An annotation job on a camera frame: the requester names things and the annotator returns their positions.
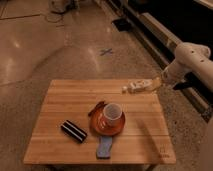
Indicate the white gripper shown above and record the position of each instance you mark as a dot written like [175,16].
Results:
[157,82]

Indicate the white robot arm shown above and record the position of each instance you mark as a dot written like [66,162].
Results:
[189,57]

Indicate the white cup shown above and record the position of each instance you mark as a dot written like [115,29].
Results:
[112,112]

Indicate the black floor mat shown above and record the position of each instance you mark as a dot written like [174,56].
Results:
[122,24]

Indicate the orange round plate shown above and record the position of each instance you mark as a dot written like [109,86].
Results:
[100,124]

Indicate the blue sponge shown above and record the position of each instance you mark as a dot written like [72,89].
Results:
[104,147]

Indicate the wooden table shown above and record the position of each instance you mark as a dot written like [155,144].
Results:
[144,140]

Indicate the black white striped box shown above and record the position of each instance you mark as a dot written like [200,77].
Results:
[74,131]

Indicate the white machine base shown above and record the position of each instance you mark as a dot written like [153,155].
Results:
[61,6]

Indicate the long metal rail bench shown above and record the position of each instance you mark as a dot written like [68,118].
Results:
[154,27]

